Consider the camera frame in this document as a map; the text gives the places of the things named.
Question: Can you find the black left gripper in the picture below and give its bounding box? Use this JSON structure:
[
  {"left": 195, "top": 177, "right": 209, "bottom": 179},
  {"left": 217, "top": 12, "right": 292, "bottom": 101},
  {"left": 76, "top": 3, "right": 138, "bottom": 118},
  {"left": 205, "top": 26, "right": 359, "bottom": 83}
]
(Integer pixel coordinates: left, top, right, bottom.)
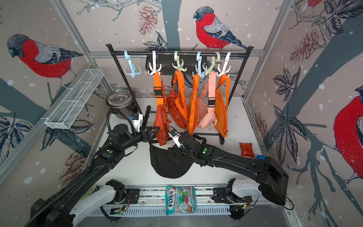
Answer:
[{"left": 120, "top": 125, "right": 160, "bottom": 151}]

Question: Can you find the pink sling bag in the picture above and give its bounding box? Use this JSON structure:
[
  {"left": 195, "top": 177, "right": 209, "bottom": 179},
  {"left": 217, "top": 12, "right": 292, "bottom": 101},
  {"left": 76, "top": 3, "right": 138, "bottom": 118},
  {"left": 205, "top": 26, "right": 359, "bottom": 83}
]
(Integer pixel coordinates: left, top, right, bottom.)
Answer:
[{"left": 197, "top": 71, "right": 217, "bottom": 129}]

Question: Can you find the dark orange backpack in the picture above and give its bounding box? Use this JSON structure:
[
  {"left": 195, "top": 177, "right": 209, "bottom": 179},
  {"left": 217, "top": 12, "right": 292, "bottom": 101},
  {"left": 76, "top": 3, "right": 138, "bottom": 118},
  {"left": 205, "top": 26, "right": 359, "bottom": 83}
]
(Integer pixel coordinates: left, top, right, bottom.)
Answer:
[{"left": 166, "top": 70, "right": 190, "bottom": 130}]

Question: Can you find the black sling bag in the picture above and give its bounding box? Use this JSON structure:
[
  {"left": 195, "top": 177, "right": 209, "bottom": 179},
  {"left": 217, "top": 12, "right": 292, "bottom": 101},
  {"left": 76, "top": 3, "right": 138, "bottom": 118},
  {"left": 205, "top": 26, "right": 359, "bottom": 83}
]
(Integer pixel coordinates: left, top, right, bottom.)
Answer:
[{"left": 149, "top": 140, "right": 194, "bottom": 179}]

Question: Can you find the bright orange sling bag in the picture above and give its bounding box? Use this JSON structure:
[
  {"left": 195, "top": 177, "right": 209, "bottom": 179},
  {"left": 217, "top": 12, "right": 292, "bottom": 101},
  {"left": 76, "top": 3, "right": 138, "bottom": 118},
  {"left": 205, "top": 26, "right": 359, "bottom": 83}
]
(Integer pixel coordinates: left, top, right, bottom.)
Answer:
[{"left": 215, "top": 74, "right": 231, "bottom": 138}]

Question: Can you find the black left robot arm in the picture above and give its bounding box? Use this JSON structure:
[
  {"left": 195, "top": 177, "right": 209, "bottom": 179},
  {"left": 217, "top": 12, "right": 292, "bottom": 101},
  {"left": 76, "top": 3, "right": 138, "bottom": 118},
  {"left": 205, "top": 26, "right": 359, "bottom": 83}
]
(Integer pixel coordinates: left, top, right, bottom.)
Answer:
[{"left": 26, "top": 118, "right": 160, "bottom": 227}]

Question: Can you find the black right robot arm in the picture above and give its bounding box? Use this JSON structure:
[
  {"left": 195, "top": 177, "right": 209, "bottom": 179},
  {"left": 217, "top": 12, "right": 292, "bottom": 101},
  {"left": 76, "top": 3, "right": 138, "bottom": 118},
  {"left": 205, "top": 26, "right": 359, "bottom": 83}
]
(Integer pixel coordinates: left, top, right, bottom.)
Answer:
[{"left": 169, "top": 130, "right": 289, "bottom": 205}]

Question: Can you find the Fox's candy bag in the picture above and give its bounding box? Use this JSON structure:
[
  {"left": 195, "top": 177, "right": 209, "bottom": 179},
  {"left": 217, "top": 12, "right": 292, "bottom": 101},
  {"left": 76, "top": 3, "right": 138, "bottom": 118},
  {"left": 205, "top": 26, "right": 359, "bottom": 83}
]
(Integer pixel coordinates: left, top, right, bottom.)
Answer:
[{"left": 165, "top": 185, "right": 197, "bottom": 216}]

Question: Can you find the light blue hook far left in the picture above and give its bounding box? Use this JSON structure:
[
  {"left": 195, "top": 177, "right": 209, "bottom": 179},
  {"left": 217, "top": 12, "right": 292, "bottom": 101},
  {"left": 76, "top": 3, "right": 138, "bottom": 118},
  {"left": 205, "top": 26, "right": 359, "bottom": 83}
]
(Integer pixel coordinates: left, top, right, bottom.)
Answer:
[{"left": 124, "top": 51, "right": 141, "bottom": 78}]

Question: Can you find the light blue hook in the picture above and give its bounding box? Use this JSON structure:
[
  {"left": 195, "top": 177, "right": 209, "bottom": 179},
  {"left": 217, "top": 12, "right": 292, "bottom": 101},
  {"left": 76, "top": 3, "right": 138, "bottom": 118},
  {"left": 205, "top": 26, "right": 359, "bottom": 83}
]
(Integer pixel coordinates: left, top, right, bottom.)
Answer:
[
  {"left": 124, "top": 51, "right": 141, "bottom": 78},
  {"left": 195, "top": 52, "right": 208, "bottom": 78}
]

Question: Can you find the white hook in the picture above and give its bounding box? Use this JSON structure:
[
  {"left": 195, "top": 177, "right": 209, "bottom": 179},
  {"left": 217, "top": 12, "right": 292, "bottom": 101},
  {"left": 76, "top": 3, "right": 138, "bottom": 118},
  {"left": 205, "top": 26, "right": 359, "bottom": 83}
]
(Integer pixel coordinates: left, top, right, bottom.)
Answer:
[
  {"left": 217, "top": 52, "right": 232, "bottom": 77},
  {"left": 147, "top": 50, "right": 162, "bottom": 76}
]

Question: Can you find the light green hook middle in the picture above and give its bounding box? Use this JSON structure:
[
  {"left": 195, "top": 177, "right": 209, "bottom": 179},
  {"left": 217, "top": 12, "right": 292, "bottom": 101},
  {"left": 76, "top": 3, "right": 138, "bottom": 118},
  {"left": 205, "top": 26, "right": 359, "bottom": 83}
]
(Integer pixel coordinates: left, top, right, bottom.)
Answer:
[{"left": 172, "top": 51, "right": 187, "bottom": 72}]

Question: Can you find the light green hook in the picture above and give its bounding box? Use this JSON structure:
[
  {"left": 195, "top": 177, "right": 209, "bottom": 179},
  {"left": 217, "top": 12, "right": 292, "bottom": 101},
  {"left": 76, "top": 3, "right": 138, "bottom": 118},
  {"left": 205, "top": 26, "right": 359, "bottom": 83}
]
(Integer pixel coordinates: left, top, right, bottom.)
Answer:
[
  {"left": 203, "top": 52, "right": 221, "bottom": 76},
  {"left": 172, "top": 51, "right": 187, "bottom": 72}
]

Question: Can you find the white hook far right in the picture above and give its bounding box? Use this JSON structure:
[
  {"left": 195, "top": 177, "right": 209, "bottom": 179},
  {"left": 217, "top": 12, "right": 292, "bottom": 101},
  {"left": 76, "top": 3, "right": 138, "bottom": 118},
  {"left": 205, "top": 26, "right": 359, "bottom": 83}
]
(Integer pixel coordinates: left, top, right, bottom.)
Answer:
[{"left": 217, "top": 52, "right": 232, "bottom": 77}]

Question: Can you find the steel rice cooker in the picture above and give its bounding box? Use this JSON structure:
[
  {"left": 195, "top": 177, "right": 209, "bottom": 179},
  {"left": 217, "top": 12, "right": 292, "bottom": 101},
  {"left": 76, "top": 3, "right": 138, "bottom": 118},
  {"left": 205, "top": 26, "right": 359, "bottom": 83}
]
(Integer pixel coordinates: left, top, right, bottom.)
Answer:
[{"left": 106, "top": 88, "right": 139, "bottom": 117}]

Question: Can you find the red snack packet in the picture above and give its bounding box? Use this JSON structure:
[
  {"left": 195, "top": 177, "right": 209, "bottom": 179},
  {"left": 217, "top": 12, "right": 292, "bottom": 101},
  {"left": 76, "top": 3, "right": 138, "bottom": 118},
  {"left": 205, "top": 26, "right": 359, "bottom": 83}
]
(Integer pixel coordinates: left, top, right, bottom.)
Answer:
[{"left": 240, "top": 143, "right": 255, "bottom": 159}]

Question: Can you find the blue lidded container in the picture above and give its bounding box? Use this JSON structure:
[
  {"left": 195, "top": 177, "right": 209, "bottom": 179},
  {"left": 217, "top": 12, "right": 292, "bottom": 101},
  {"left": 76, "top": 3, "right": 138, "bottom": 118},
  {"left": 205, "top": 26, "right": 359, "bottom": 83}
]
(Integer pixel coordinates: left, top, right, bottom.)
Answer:
[{"left": 255, "top": 155, "right": 266, "bottom": 160}]

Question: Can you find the green snack packet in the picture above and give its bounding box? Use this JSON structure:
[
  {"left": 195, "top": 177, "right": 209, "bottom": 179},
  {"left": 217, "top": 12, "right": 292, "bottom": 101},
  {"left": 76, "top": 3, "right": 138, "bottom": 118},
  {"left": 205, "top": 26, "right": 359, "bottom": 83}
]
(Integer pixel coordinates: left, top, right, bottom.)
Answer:
[{"left": 79, "top": 184, "right": 98, "bottom": 202}]

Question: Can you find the small circuit board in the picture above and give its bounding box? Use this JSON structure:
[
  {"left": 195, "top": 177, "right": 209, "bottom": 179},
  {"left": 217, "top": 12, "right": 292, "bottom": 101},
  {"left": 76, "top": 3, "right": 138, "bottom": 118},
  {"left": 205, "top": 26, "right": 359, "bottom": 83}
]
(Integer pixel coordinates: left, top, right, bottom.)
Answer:
[{"left": 110, "top": 207, "right": 127, "bottom": 215}]

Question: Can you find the black clothes rack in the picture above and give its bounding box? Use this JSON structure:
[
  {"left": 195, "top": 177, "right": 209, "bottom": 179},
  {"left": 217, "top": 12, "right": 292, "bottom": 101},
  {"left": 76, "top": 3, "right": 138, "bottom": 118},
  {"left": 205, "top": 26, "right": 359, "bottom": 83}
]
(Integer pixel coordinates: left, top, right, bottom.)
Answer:
[{"left": 105, "top": 43, "right": 254, "bottom": 145}]

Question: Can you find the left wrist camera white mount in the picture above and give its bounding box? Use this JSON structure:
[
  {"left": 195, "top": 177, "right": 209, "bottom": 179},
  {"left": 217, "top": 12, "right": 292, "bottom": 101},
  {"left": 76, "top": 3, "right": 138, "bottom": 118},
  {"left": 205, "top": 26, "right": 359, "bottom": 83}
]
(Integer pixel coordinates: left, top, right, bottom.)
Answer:
[{"left": 129, "top": 113, "right": 143, "bottom": 132}]

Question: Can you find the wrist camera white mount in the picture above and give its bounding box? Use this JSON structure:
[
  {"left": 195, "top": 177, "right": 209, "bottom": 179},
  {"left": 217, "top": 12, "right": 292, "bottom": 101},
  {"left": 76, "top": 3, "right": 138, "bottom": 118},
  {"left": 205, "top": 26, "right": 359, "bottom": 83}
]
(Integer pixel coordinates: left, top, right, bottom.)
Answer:
[
  {"left": 168, "top": 129, "right": 182, "bottom": 148},
  {"left": 129, "top": 113, "right": 143, "bottom": 132}
]

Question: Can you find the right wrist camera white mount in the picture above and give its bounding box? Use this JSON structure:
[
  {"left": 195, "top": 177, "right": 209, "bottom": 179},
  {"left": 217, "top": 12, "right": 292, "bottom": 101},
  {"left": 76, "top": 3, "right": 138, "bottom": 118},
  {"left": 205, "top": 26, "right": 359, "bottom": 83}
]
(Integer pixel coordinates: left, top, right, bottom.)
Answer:
[{"left": 168, "top": 129, "right": 182, "bottom": 148}]

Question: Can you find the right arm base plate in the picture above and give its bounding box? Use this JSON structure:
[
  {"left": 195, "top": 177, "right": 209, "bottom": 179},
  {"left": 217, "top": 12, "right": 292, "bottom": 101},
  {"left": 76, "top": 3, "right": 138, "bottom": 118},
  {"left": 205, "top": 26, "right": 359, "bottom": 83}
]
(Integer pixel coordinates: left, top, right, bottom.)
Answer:
[{"left": 211, "top": 187, "right": 253, "bottom": 204}]

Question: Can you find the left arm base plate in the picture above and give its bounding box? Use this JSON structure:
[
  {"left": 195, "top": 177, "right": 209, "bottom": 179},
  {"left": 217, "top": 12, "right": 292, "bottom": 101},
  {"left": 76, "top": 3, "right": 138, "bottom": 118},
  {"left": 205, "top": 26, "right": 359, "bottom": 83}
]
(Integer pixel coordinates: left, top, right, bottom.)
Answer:
[{"left": 122, "top": 188, "right": 140, "bottom": 205}]

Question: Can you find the black perforated wall shelf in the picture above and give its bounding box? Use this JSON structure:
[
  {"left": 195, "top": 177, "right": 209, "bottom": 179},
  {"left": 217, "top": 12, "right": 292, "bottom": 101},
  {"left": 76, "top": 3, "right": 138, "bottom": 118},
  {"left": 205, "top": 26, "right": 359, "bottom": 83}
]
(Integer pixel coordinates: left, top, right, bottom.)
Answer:
[{"left": 145, "top": 53, "right": 198, "bottom": 75}]

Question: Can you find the white wire mesh basket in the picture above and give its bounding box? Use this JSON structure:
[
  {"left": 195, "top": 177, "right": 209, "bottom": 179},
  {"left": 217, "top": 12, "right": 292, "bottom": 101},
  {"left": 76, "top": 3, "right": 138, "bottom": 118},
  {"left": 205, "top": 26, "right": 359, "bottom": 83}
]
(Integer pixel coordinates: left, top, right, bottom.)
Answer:
[{"left": 45, "top": 69, "right": 104, "bottom": 129}]

